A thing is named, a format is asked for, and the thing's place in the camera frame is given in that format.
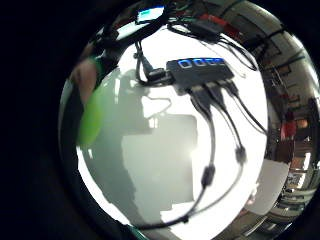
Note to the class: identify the black power adapter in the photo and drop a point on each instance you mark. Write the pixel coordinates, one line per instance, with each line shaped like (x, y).
(206, 29)

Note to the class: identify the the person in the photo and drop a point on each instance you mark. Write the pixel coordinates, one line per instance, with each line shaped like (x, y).
(89, 116)

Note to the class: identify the black hub with blue lights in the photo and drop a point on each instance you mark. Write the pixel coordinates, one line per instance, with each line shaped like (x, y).
(200, 74)

